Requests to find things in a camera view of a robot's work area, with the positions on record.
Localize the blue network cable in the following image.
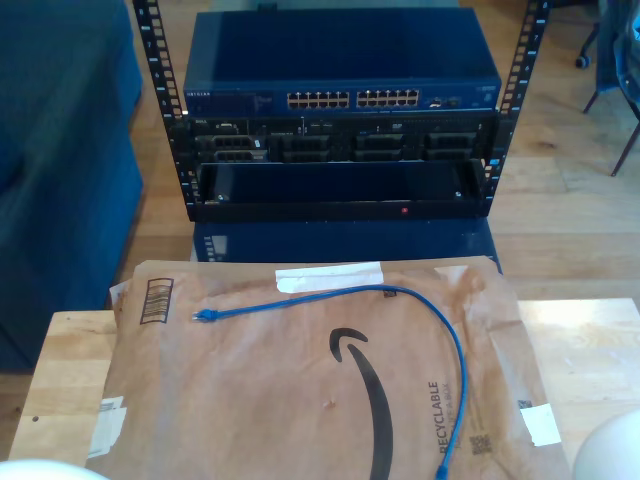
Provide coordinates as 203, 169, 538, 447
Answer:
191, 283, 470, 480

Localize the blue flat network device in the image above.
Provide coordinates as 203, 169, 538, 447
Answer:
192, 219, 503, 275

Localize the white tape strip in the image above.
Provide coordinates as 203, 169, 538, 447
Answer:
274, 262, 386, 295

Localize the black rack server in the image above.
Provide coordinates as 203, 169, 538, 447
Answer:
168, 114, 501, 165

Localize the brown paper mailer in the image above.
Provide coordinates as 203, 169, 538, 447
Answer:
84, 255, 574, 480

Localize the blue sofa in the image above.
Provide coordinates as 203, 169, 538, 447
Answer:
0, 0, 146, 374

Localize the white paper label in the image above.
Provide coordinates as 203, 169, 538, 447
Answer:
518, 403, 564, 447
87, 394, 129, 460

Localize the black office chair base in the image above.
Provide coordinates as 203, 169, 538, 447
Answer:
573, 19, 601, 70

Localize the blue network switch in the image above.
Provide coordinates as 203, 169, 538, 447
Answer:
182, 8, 503, 118

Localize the black server rack frame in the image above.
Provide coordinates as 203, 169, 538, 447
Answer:
130, 0, 551, 224

